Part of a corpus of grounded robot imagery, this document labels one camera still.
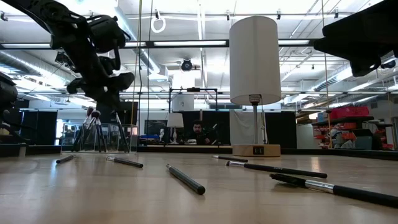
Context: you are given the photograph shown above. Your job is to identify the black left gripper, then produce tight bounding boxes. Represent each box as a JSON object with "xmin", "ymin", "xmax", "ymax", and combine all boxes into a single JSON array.
[{"xmin": 66, "ymin": 45, "xmax": 136, "ymax": 109}]

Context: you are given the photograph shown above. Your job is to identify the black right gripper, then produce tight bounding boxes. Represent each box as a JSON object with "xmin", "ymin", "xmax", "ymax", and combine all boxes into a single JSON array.
[{"xmin": 313, "ymin": 0, "xmax": 398, "ymax": 77}]

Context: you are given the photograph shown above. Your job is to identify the fluffy powder makeup brush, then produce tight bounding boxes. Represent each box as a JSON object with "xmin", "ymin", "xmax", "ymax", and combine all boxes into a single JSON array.
[{"xmin": 81, "ymin": 110, "xmax": 102, "ymax": 152}]

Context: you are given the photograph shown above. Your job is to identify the dark-head makeup brush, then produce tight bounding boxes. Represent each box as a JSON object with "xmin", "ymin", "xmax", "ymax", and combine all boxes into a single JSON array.
[{"xmin": 269, "ymin": 172, "xmax": 398, "ymax": 209}]

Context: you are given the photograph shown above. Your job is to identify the black background monitor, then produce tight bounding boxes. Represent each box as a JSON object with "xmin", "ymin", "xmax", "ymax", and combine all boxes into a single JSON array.
[{"xmin": 96, "ymin": 101, "xmax": 139, "ymax": 125}]

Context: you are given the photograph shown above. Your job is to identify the clear acrylic organizer box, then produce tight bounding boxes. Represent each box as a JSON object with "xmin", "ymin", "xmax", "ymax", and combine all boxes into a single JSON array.
[{"xmin": 62, "ymin": 123, "xmax": 140, "ymax": 154}]

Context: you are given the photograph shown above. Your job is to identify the red storage bins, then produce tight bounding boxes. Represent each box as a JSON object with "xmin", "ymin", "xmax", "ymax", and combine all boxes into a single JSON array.
[{"xmin": 328, "ymin": 105, "xmax": 371, "ymax": 121}]

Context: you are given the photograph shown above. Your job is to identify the small white table lamp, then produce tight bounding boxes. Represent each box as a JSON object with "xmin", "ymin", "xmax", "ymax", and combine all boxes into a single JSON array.
[{"xmin": 166, "ymin": 111, "xmax": 185, "ymax": 146}]

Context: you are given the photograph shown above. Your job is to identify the white shade wooden base lamp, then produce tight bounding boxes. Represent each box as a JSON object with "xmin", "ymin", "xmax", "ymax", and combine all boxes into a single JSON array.
[{"xmin": 229, "ymin": 15, "xmax": 282, "ymax": 158}]

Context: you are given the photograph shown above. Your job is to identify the person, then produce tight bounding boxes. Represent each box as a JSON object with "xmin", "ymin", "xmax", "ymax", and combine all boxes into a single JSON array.
[{"xmin": 185, "ymin": 119, "xmax": 215, "ymax": 146}]

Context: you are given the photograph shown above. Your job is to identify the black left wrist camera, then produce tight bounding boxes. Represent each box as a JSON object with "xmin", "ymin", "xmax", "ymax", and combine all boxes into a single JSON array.
[{"xmin": 88, "ymin": 14, "xmax": 132, "ymax": 54}]

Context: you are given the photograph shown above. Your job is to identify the white hanging cable loop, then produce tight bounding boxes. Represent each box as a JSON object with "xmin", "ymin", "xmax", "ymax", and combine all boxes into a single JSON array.
[{"xmin": 150, "ymin": 17, "xmax": 167, "ymax": 34}]

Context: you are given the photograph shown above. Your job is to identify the black ceiling dome camera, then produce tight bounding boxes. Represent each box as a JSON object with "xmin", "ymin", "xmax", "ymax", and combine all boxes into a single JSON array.
[{"xmin": 180, "ymin": 58, "xmax": 193, "ymax": 72}]

